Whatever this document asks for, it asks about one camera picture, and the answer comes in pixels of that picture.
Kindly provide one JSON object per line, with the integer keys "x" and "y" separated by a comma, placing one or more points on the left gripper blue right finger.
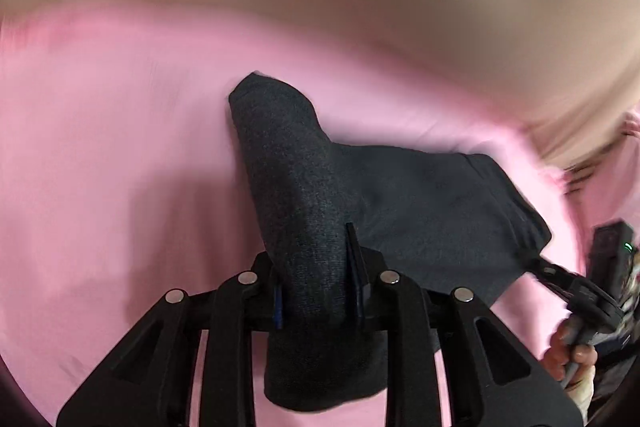
{"x": 449, "y": 352}

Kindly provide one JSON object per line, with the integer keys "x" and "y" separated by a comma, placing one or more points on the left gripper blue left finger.
{"x": 147, "y": 378}

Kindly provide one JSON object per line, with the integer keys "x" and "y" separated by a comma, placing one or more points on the dark grey pants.
{"x": 444, "y": 220}

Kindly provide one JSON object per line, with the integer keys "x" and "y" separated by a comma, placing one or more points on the cream sleeve forearm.
{"x": 581, "y": 391}

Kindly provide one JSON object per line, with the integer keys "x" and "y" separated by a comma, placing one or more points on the right hand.
{"x": 560, "y": 354}

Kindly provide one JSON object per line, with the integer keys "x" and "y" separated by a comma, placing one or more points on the pink bed sheet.
{"x": 119, "y": 176}

